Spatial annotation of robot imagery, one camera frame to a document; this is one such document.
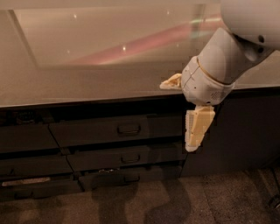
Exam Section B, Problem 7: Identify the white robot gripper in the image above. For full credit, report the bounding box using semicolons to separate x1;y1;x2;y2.
159;56;234;152

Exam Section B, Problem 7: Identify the dark drawer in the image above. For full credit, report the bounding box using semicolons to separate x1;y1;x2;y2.
67;143;186;172
0;176;82;202
0;124;58;153
79;164;182;191
0;156;72;177
50;113;183;147

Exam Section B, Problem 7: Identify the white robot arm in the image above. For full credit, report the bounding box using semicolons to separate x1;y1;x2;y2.
160;0;280;152

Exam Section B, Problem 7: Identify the dark left middle drawer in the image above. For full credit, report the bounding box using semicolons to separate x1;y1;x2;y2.
0;156;72;177

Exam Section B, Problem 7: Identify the dark left top drawer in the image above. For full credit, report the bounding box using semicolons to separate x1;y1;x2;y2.
0;124;58;153

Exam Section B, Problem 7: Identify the dark left bottom drawer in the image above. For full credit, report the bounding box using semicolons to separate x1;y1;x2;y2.
0;176;82;202

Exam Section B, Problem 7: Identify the dark right cabinet door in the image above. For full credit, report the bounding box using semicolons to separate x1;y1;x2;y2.
182;95;280;177

